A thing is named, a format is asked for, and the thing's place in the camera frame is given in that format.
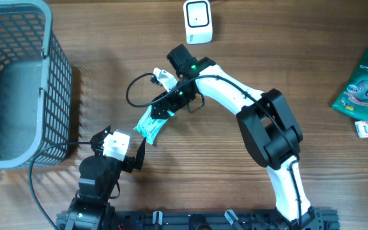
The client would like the teal white wipes packet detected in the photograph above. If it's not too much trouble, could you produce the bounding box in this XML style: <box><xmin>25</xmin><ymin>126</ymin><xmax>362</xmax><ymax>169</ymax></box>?
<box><xmin>134</xmin><ymin>106</ymin><xmax>175</xmax><ymax>145</ymax></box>

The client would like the grey plastic mesh basket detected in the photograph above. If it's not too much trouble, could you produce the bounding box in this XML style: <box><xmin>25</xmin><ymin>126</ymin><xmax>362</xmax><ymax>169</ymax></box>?
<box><xmin>0</xmin><ymin>1</ymin><xmax>73</xmax><ymax>169</ymax></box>

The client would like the right black camera cable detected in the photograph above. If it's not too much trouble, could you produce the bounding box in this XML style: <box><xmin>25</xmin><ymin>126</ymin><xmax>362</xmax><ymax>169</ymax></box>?
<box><xmin>125</xmin><ymin>72</ymin><xmax>303</xmax><ymax>230</ymax></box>

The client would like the black camera cable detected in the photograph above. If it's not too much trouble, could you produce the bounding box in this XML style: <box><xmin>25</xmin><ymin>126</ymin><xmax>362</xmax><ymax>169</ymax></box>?
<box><xmin>27</xmin><ymin>141</ymin><xmax>93</xmax><ymax>230</ymax></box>
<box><xmin>125</xmin><ymin>72</ymin><xmax>303</xmax><ymax>230</ymax></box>

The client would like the green 3M gloves packet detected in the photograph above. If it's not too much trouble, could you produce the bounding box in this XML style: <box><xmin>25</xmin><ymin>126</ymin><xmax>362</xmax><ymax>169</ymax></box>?
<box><xmin>332</xmin><ymin>47</ymin><xmax>368</xmax><ymax>121</ymax></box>

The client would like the left black camera cable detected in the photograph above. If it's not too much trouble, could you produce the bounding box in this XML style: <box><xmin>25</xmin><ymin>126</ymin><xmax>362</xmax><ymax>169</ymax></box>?
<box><xmin>27</xmin><ymin>141</ymin><xmax>93</xmax><ymax>230</ymax></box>

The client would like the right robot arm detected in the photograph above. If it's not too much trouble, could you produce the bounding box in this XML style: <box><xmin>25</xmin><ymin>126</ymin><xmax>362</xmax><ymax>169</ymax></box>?
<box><xmin>151</xmin><ymin>45</ymin><xmax>312</xmax><ymax>229</ymax></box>

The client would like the white barcode scanner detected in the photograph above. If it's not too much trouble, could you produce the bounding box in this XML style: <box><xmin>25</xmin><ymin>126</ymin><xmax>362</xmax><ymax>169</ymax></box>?
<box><xmin>183</xmin><ymin>0</ymin><xmax>213</xmax><ymax>45</ymax></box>

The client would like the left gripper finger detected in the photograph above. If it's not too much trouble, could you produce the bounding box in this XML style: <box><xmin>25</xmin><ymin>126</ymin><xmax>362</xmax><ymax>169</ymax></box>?
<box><xmin>134</xmin><ymin>137</ymin><xmax>146</xmax><ymax>170</ymax></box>
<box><xmin>89</xmin><ymin>125</ymin><xmax>111</xmax><ymax>153</ymax></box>

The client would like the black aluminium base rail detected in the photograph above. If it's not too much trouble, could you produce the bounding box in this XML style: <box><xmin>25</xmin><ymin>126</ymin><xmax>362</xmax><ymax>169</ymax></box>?
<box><xmin>55</xmin><ymin>209</ymin><xmax>341</xmax><ymax>230</ymax></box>

